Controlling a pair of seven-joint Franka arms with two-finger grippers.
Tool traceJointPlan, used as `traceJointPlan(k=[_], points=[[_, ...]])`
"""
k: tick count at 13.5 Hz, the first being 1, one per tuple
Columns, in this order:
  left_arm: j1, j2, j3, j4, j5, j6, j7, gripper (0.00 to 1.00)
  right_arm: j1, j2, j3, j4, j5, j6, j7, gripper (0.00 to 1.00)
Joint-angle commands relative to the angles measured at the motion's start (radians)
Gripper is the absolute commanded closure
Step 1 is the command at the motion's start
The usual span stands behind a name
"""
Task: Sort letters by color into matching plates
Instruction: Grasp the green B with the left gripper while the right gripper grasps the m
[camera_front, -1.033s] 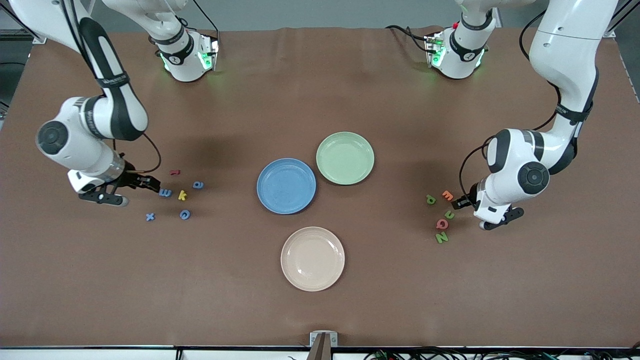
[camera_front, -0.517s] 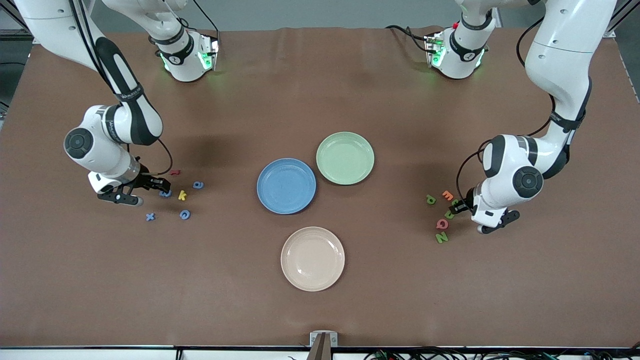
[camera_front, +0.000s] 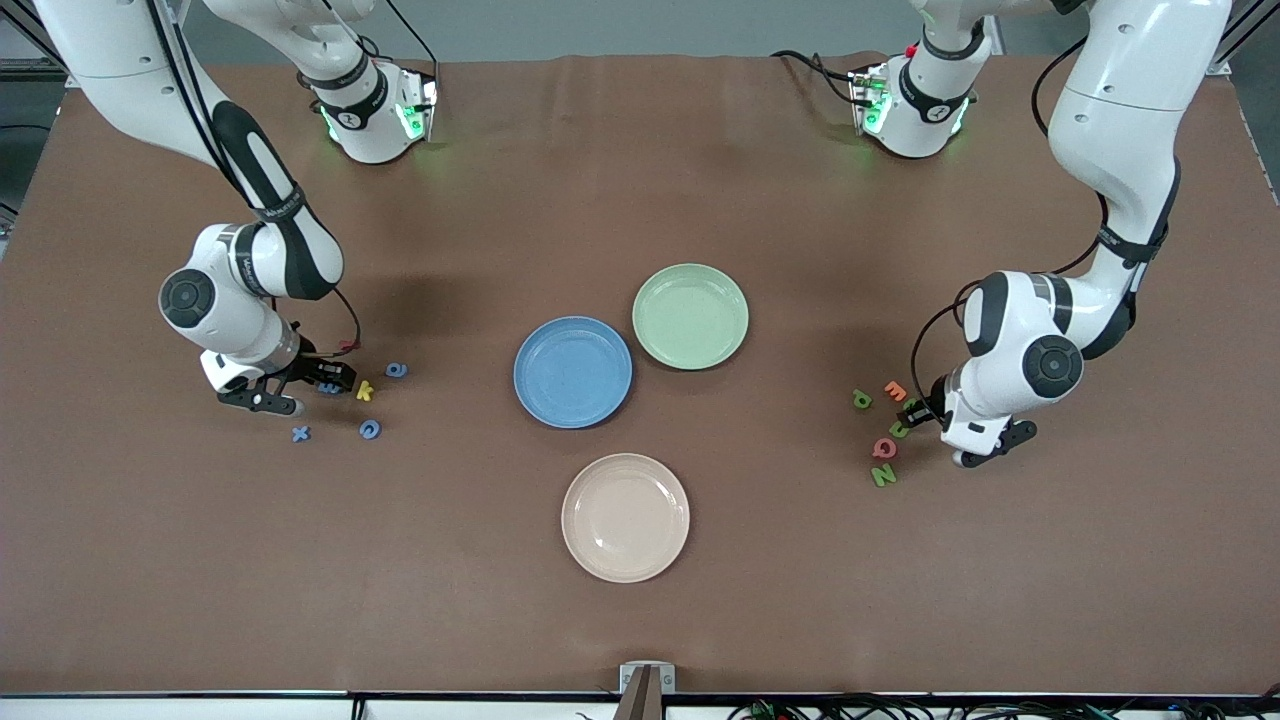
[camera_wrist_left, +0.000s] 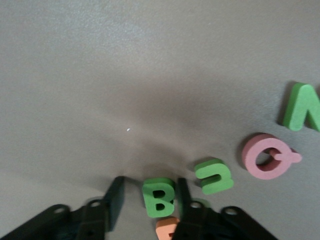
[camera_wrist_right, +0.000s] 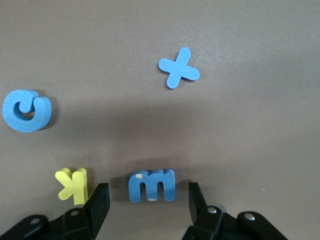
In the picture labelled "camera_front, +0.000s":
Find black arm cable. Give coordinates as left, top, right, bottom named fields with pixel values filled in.
left=145, top=0, right=363, bottom=356
left=908, top=35, right=1113, bottom=426

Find blue plate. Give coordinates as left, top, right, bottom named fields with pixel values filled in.
left=513, top=316, right=634, bottom=430

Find white table edge rail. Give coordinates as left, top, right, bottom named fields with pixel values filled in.
left=0, top=690, right=1280, bottom=720

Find tangled black floor cables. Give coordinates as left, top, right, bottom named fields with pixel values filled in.
left=728, top=685, right=1280, bottom=720

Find green plate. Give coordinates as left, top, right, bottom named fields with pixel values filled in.
left=632, top=263, right=750, bottom=372

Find grey tapered post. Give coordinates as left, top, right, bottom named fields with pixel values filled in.
left=612, top=667, right=666, bottom=720

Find thin black base cable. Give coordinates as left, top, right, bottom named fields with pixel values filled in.
left=383, top=0, right=441, bottom=71

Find black looped base cable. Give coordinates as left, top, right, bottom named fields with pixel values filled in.
left=770, top=48, right=866, bottom=106

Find aluminium frame profile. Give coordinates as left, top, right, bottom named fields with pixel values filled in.
left=1205, top=0, right=1280, bottom=77
left=0, top=0, right=71, bottom=89

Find beige plate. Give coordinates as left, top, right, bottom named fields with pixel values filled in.
left=561, top=453, right=691, bottom=584

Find brown table cover sheet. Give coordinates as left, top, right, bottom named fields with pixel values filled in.
left=0, top=52, right=1280, bottom=696

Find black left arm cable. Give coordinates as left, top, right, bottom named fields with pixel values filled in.
left=908, top=35, right=1113, bottom=426

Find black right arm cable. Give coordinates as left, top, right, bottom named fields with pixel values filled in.
left=145, top=0, right=363, bottom=356

